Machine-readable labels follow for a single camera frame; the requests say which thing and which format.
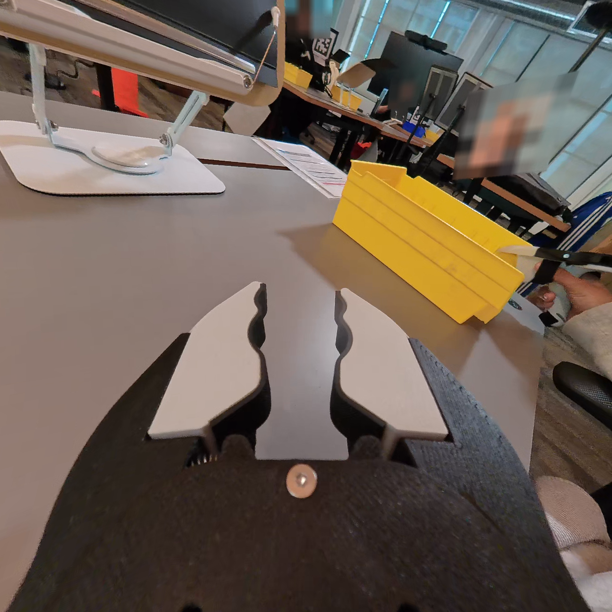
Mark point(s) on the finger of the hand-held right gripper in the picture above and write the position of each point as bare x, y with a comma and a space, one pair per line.
519, 251

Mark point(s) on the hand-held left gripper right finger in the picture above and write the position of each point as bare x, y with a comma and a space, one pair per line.
387, 382

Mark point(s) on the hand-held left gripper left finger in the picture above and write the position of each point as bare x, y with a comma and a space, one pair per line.
210, 377

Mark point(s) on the yellow plastic bin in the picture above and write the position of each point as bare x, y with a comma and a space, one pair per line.
406, 229

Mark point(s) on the person's right forearm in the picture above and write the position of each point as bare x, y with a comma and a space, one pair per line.
595, 334

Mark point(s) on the person's right hand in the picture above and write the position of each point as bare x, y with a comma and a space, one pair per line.
581, 291

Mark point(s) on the black chair armrest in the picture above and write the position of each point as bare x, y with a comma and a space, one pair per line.
583, 387

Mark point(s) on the small blue storage bin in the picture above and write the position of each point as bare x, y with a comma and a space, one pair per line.
413, 129

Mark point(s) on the black monitor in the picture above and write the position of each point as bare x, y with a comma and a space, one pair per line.
411, 62

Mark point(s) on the printed paper sheet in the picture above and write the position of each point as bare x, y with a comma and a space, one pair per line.
306, 162

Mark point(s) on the open cardboard box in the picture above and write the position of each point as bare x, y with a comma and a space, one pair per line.
356, 74

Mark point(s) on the white laptop stand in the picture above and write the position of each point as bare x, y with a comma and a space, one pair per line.
48, 177

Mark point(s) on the small yellow storage bin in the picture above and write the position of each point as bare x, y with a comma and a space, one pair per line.
296, 75

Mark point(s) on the orange floor object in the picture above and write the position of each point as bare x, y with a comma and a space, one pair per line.
125, 91

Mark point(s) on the black laptop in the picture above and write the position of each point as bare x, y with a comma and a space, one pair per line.
191, 19

